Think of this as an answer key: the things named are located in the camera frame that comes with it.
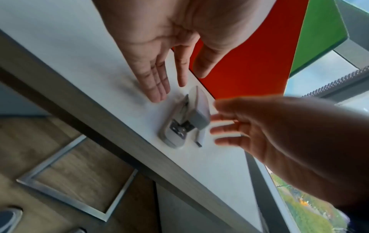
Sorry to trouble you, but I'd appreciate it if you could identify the metal floor hatch frame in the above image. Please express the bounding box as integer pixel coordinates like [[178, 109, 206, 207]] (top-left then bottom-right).
[[16, 134, 140, 222]]

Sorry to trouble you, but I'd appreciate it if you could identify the grey stapler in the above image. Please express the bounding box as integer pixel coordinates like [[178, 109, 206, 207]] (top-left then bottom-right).
[[158, 86, 211, 150]]

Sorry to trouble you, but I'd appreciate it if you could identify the green paper sheet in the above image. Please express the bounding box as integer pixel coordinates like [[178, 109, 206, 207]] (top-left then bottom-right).
[[284, 0, 348, 96]]

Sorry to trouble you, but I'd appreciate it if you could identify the grey shoe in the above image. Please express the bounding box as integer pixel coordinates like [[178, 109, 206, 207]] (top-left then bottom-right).
[[0, 206, 23, 233]]

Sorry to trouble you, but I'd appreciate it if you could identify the person's right hand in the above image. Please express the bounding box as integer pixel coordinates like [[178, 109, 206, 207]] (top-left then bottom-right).
[[210, 95, 348, 177]]

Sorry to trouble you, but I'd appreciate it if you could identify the person's left hand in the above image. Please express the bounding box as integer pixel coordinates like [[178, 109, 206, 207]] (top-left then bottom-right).
[[92, 0, 273, 104]]

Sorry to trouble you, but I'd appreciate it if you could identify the red paper sheet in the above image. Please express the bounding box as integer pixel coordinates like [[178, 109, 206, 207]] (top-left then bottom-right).
[[171, 0, 309, 101]]

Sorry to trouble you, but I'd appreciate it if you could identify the person's right forearm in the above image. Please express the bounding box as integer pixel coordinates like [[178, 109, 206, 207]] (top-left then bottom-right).
[[276, 109, 369, 215]]

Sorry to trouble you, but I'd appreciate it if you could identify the dark sleeve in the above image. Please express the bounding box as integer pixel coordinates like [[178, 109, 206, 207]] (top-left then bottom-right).
[[334, 203, 369, 233]]

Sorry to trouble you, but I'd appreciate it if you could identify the grey beaded blind rail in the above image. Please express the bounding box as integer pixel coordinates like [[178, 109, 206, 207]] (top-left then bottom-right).
[[300, 66, 369, 99]]

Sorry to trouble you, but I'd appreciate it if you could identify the grey window frame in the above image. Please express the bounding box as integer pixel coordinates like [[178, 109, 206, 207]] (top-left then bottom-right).
[[334, 0, 369, 70]]

